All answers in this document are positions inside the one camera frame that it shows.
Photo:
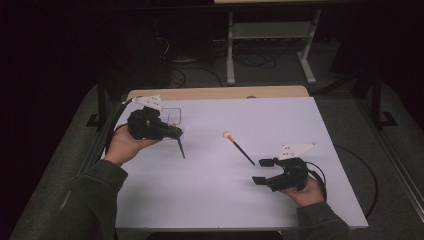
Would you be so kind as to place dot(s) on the person's right hand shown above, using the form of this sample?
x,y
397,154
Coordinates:
x,y
308,195

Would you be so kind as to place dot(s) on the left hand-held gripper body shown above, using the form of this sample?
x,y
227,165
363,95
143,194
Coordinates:
x,y
146,123

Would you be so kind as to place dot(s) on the person's left hand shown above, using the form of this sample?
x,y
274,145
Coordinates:
x,y
125,146

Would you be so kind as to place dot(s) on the metal rail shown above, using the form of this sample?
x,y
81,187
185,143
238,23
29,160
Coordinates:
x,y
393,160
91,156

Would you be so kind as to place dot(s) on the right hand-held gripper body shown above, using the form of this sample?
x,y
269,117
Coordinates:
x,y
291,173

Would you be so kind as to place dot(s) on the clear acrylic organizer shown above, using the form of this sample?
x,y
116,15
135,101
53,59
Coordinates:
x,y
175,116

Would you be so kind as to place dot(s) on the white metal desk frame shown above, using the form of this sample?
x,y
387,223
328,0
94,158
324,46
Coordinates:
x,y
230,60

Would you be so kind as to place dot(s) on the wooden table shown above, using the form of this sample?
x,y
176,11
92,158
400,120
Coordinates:
x,y
200,93

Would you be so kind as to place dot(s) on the black stand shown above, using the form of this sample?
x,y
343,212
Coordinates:
x,y
376,103
101,103

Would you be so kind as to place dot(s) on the round-head makeup brush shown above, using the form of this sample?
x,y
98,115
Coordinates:
x,y
240,149

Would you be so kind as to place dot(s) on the white board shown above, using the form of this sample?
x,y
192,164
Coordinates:
x,y
226,196

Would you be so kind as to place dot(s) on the thin copper-ferrule makeup brush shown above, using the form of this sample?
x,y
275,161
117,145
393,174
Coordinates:
x,y
181,148

